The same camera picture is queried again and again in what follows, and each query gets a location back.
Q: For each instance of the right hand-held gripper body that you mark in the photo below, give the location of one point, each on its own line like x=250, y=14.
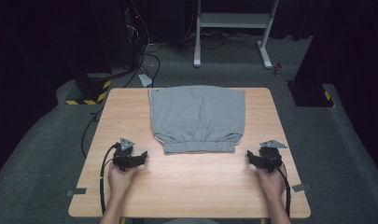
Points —
x=270, y=158

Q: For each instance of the small red object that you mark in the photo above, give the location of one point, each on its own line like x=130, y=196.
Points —
x=278, y=69

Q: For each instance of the person's right hand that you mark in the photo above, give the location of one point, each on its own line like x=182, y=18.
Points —
x=272, y=183

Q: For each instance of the grey shorts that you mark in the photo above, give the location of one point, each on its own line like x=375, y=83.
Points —
x=196, y=118

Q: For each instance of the person's left hand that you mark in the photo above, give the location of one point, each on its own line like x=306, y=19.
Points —
x=119, y=182

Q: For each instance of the white power adapter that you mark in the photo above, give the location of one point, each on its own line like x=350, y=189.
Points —
x=145, y=80

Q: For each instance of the grey tape piece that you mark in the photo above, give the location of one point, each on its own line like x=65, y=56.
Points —
x=301, y=187
x=76, y=192

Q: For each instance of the black equipment rack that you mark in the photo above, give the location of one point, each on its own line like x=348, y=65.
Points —
x=121, y=34

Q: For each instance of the black yellow striped stand base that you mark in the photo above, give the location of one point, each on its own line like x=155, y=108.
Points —
x=90, y=93

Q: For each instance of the black stand base yellow mark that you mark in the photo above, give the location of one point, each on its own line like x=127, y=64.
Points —
x=311, y=95

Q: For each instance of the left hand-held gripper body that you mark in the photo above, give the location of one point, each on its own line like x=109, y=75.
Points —
x=124, y=158

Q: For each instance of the white metal stand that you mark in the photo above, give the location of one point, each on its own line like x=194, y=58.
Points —
x=233, y=20

